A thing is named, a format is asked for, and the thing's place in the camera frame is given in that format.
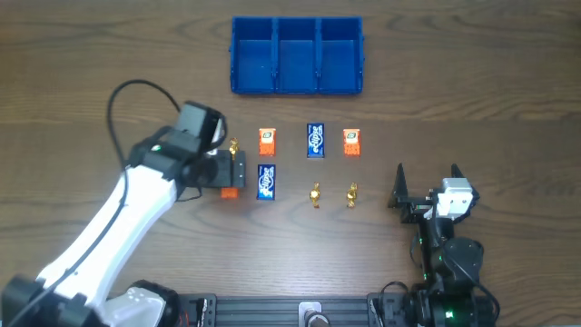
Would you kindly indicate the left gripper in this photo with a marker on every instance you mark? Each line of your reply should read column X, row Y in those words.
column 224, row 175

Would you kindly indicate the gold wrapped candy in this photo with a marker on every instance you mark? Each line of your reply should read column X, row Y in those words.
column 351, row 194
column 233, row 147
column 314, row 194

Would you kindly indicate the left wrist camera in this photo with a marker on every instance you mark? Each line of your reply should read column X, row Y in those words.
column 196, row 119

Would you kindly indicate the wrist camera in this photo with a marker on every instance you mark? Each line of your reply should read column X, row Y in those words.
column 196, row 119
column 455, row 196

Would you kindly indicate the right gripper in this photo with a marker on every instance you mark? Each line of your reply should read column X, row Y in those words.
column 415, row 208

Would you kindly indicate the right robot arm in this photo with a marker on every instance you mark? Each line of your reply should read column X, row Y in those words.
column 454, row 259

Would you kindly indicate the orange candy box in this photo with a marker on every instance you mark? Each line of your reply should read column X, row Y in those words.
column 351, row 142
column 267, row 141
column 229, row 193

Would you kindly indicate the mounting rail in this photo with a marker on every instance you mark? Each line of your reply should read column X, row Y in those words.
column 263, row 313

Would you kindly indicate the blue candy pack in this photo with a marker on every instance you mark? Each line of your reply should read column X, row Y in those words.
column 315, row 140
column 266, row 181

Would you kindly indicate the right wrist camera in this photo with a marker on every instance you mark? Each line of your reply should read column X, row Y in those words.
column 455, row 196

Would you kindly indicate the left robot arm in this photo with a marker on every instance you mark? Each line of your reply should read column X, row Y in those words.
column 131, row 204

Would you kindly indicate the blue tray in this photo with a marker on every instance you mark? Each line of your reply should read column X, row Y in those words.
column 295, row 68

